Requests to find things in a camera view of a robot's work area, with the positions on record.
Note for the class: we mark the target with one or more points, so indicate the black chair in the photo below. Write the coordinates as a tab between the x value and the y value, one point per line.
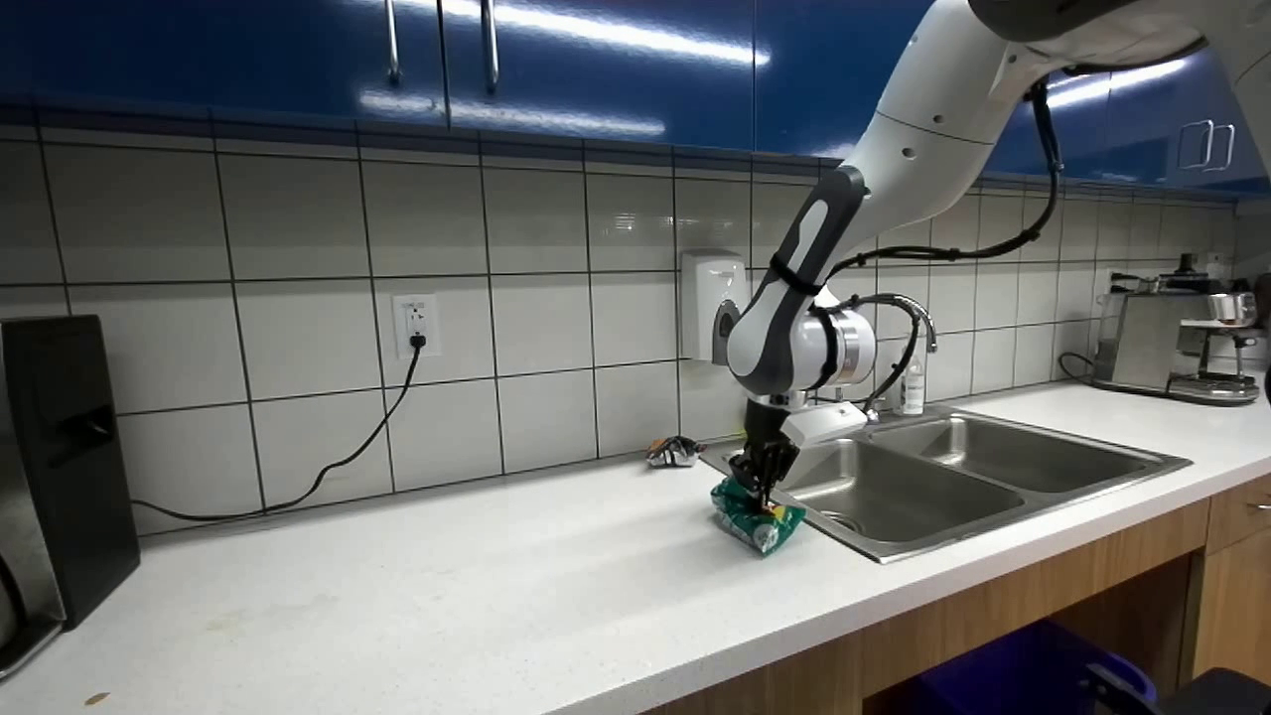
1192	695

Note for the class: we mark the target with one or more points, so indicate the small dark wrapper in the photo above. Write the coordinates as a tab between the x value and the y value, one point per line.
678	453

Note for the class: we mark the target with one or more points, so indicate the silver espresso machine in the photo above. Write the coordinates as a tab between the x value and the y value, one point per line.
1167	339

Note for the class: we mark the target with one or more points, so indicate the black coffee maker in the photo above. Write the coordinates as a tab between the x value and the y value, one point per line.
65	460

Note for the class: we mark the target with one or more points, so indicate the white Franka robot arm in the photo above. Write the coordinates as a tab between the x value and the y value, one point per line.
927	120

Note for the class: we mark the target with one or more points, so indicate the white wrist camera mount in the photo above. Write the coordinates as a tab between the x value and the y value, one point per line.
827	421

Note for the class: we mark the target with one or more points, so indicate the clear sanitizer bottle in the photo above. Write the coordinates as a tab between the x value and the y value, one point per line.
913	396

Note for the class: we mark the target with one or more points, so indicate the wooden base cabinet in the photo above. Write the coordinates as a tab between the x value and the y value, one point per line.
1008	619

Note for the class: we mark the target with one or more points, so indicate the stainless steel double sink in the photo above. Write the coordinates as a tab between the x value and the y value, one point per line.
955	482

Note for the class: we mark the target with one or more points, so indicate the white wall outlet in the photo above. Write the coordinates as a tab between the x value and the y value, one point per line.
416	323

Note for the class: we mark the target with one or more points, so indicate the blue cabinet door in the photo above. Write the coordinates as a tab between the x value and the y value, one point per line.
201	62
1137	126
598	92
821	63

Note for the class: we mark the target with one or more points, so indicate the blue bin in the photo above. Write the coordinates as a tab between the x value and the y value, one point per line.
1019	667

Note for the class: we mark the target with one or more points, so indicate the chrome gooseneck faucet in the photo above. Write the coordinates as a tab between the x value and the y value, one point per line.
927	329

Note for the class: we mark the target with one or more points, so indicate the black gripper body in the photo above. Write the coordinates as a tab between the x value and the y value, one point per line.
767	439

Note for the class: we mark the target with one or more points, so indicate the white wall soap dispenser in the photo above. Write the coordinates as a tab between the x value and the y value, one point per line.
700	302

